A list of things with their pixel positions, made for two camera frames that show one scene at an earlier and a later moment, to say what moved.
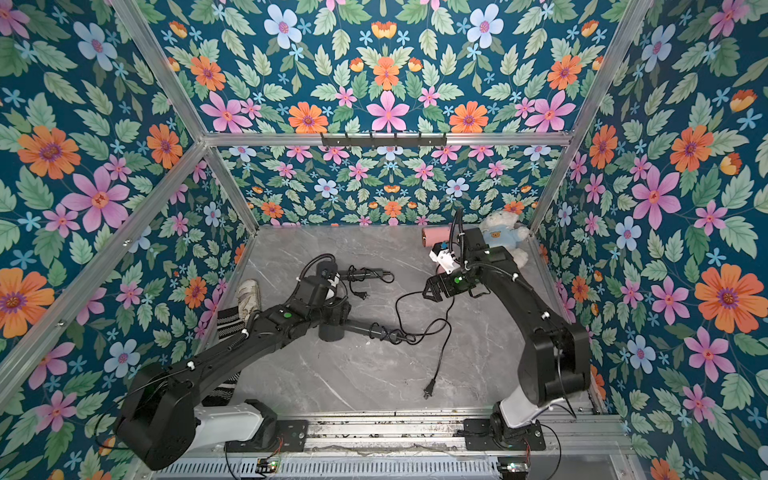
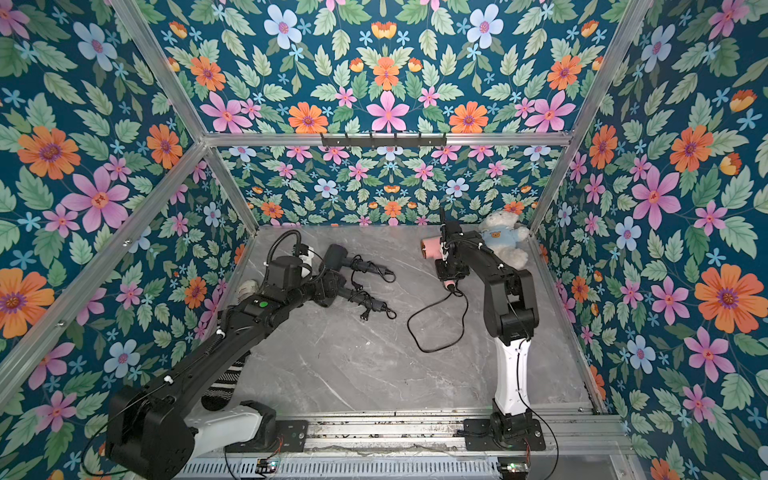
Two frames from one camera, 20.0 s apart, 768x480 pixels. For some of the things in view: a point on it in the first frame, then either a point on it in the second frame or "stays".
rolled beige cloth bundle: x=248 y=299 stays
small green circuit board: x=266 y=466 stays
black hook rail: x=384 y=142 stays
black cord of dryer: x=431 y=385 → x=365 y=315
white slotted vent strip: x=332 y=469 stays
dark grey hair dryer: x=335 y=332 → x=362 y=299
